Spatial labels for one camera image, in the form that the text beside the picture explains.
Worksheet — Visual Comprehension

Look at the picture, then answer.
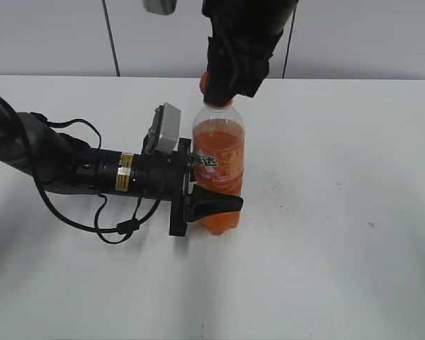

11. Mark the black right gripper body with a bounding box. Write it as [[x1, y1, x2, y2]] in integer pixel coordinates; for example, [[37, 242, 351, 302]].
[[203, 34, 273, 104]]

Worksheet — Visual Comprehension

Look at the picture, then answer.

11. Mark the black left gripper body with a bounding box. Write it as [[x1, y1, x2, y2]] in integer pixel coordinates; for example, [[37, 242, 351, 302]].
[[169, 138, 192, 237]]

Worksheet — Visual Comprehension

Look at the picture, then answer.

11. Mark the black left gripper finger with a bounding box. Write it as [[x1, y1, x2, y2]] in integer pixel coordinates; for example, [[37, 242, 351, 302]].
[[191, 185, 244, 222]]

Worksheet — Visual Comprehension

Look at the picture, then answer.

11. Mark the orange bottle cap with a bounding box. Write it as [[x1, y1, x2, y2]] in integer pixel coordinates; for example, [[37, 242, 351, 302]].
[[200, 71, 233, 108]]

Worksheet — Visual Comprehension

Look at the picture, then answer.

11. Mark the orange soda plastic bottle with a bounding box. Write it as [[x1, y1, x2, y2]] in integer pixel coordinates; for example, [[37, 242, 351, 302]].
[[192, 98, 247, 236]]

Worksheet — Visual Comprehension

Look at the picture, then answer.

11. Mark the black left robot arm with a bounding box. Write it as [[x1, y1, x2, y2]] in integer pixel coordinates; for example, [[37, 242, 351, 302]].
[[0, 97, 243, 237]]

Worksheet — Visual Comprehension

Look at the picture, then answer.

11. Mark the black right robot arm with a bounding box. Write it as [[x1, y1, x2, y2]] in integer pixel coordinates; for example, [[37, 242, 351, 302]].
[[202, 1, 298, 106]]

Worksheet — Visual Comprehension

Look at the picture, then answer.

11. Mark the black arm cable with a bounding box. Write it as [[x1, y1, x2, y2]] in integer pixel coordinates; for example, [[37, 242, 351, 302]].
[[0, 84, 164, 245]]

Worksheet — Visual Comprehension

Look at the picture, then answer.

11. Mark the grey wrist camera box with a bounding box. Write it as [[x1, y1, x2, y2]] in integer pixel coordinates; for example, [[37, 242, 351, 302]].
[[142, 102, 181, 154]]

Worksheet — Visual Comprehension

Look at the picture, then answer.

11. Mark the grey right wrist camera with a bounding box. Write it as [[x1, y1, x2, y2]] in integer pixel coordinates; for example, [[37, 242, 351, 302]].
[[142, 0, 177, 16]]

